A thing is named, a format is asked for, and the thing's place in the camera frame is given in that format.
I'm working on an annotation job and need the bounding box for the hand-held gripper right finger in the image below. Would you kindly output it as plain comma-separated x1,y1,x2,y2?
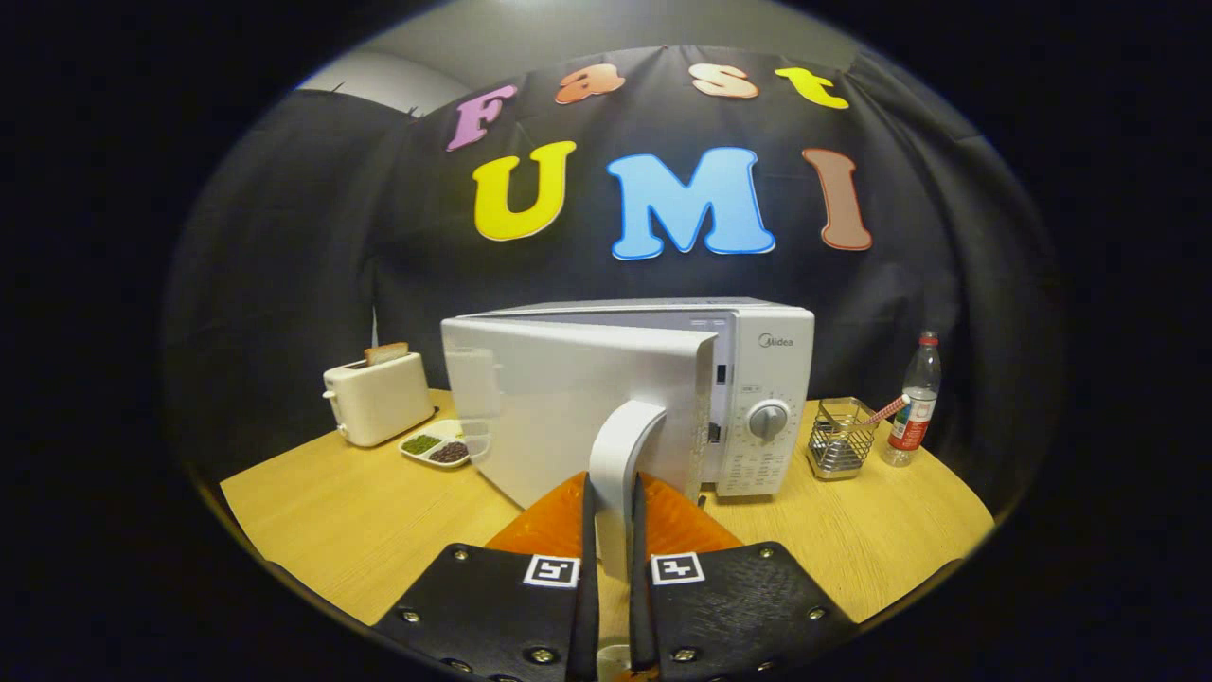
628,471,861,682

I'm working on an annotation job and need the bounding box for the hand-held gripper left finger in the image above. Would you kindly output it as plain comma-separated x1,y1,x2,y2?
371,471,602,682

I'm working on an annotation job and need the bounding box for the white microwave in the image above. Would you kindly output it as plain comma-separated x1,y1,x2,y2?
440,297,815,682

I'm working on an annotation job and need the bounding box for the white divided dish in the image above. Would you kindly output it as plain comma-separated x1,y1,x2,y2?
400,420,491,470

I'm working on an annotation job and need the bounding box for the cream toaster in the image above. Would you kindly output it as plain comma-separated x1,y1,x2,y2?
322,350,437,448

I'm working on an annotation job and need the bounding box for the red striped straw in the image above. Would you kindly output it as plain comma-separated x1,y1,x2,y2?
857,394,912,432

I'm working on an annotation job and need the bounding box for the clear plastic bottle red label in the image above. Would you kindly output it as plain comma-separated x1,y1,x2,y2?
881,331,942,467

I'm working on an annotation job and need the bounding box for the wire mesh holder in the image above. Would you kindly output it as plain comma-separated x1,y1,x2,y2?
807,397,882,481

